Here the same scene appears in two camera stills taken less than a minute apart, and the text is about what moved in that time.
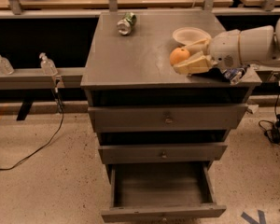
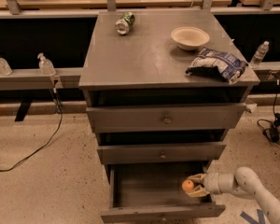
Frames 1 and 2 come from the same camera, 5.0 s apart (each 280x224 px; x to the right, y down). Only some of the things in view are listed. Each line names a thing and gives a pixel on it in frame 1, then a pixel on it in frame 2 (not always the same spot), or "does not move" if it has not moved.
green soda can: [126, 23] does not move
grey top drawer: [166, 118] does not move
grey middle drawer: [159, 153] does not move
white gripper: [224, 50] to [213, 183]
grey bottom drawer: [162, 191] does not move
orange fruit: [178, 55] to [188, 186]
